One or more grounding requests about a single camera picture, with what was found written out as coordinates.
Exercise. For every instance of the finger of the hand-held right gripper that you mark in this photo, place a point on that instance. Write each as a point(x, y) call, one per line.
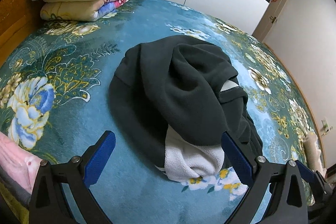
point(306, 172)

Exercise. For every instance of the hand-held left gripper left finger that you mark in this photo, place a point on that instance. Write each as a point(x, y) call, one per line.
point(101, 158)

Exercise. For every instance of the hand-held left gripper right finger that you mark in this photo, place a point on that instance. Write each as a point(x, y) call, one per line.
point(237, 158)

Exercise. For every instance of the beige rolled cloth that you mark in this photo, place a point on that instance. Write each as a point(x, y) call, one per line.
point(312, 150)

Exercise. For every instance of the pink cloth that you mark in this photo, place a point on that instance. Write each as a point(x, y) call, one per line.
point(15, 161)

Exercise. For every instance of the teal floral blanket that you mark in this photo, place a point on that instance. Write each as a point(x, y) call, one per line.
point(78, 69)

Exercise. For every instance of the white door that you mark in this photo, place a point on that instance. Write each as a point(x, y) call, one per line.
point(278, 10)

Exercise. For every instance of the wooden headboard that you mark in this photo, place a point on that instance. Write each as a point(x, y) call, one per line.
point(18, 11)

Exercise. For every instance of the white wall socket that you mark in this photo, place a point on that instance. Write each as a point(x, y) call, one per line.
point(326, 125)

